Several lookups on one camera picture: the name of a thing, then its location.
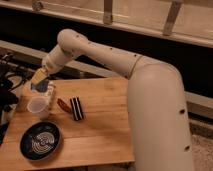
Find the metal window rail frame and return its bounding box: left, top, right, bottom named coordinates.
left=0, top=0, right=213, bottom=48

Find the reddish brown small object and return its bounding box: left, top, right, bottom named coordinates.
left=57, top=98, right=71, bottom=113

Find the black white striped block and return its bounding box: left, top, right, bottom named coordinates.
left=70, top=97, right=84, bottom=121

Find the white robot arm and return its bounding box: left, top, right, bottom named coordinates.
left=31, top=29, right=195, bottom=171

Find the black cables and equipment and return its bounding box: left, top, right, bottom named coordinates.
left=0, top=53, right=31, bottom=146

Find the translucent plastic cup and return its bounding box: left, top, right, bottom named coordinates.
left=27, top=97, right=50, bottom=120

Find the black patterned bowl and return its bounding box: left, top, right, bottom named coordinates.
left=19, top=122, right=61, bottom=161

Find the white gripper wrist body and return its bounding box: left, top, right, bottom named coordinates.
left=42, top=45, right=77, bottom=74

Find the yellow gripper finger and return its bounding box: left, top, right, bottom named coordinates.
left=31, top=68, right=48, bottom=84

